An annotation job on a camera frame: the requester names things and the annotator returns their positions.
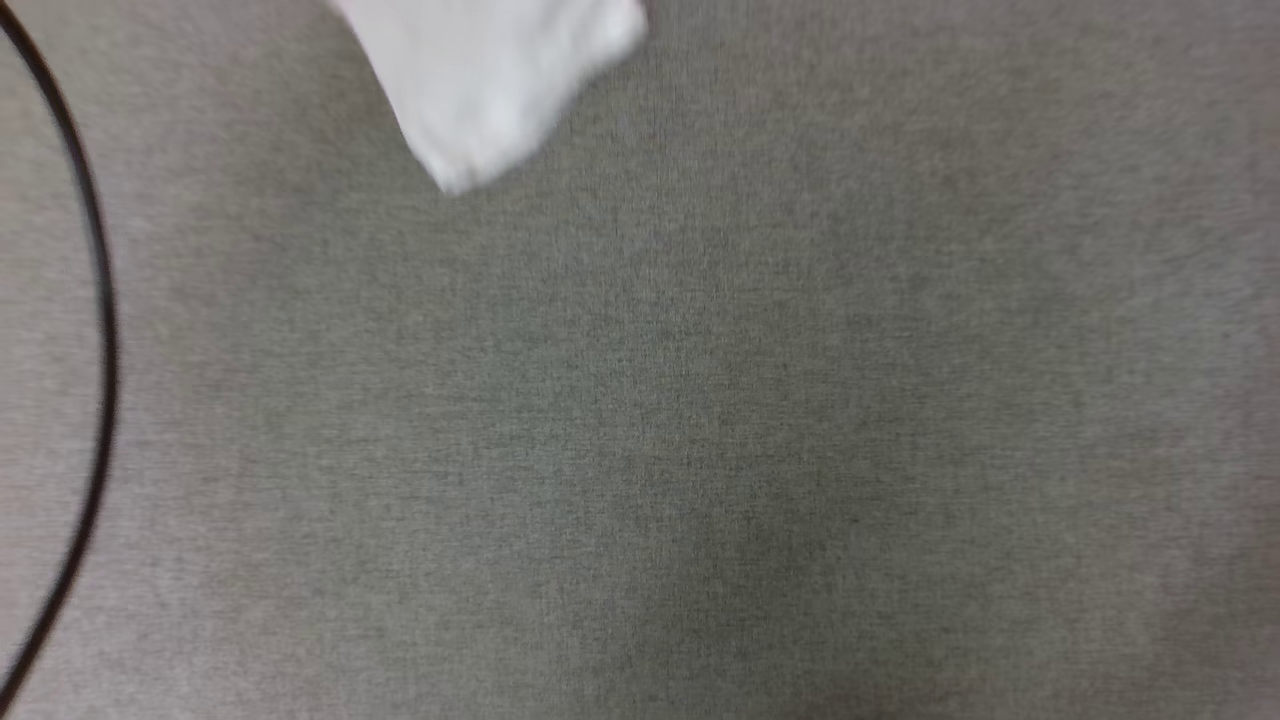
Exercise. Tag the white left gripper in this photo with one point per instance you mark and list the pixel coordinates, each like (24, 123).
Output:
(490, 80)

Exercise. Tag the grey fabric sofa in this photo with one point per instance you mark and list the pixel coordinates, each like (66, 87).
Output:
(700, 450)

